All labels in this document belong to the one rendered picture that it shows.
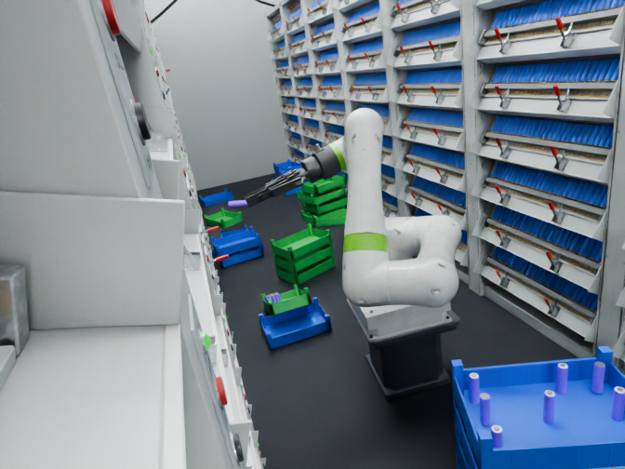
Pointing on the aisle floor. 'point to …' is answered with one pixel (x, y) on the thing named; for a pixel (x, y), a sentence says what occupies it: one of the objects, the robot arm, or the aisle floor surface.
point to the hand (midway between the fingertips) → (257, 196)
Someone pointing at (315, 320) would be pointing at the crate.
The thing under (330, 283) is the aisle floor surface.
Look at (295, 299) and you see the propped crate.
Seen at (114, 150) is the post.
